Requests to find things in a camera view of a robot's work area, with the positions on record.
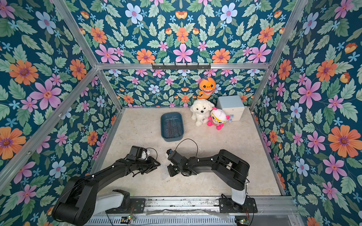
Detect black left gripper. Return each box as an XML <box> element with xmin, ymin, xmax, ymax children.
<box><xmin>135</xmin><ymin>156</ymin><xmax>162</xmax><ymax>174</ymax></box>

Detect teal plastic storage box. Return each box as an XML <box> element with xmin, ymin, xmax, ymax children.
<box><xmin>160</xmin><ymin>112</ymin><xmax>184</xmax><ymax>142</ymax></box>

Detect clear stencil ruler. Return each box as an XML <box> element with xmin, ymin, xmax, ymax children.
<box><xmin>174</xmin><ymin>120</ymin><xmax>182</xmax><ymax>137</ymax></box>

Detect clear protractor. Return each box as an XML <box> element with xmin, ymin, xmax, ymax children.
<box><xmin>159</xmin><ymin>165</ymin><xmax>169</xmax><ymax>181</ymax></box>

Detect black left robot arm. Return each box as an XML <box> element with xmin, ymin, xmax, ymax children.
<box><xmin>51</xmin><ymin>156</ymin><xmax>160</xmax><ymax>226</ymax></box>

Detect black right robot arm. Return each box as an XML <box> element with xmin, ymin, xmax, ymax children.
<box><xmin>166</xmin><ymin>149</ymin><xmax>250</xmax><ymax>205</ymax></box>

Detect white dog plush toy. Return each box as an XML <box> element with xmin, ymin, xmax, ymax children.
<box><xmin>190</xmin><ymin>99</ymin><xmax>215</xmax><ymax>127</ymax></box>

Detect pink white doll plush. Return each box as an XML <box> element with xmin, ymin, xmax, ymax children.
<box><xmin>206</xmin><ymin>107</ymin><xmax>232</xmax><ymax>131</ymax></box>

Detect light blue small cabinet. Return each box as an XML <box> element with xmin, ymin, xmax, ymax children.
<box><xmin>217</xmin><ymin>95</ymin><xmax>245</xmax><ymax>121</ymax></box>

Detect orange dinosaur plush toy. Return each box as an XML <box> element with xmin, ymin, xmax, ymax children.
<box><xmin>198</xmin><ymin>77</ymin><xmax>216</xmax><ymax>99</ymax></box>

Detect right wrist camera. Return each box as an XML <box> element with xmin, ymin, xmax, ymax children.
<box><xmin>166</xmin><ymin>149</ymin><xmax>173</xmax><ymax>156</ymax></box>

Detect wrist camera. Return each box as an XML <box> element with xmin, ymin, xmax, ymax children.
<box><xmin>126</xmin><ymin>146</ymin><xmax>150</xmax><ymax>162</ymax></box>
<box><xmin>166</xmin><ymin>149</ymin><xmax>173</xmax><ymax>156</ymax></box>

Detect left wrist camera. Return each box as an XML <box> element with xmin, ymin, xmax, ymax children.
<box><xmin>126</xmin><ymin>146</ymin><xmax>150</xmax><ymax>162</ymax></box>

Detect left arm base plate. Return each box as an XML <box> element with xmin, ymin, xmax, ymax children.
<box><xmin>106</xmin><ymin>198</ymin><xmax>146</xmax><ymax>214</ymax></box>

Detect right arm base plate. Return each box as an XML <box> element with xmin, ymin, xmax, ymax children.
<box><xmin>218</xmin><ymin>196</ymin><xmax>258</xmax><ymax>214</ymax></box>

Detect black hook rail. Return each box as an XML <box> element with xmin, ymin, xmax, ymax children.
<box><xmin>151</xmin><ymin>63</ymin><xmax>211</xmax><ymax>71</ymax></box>

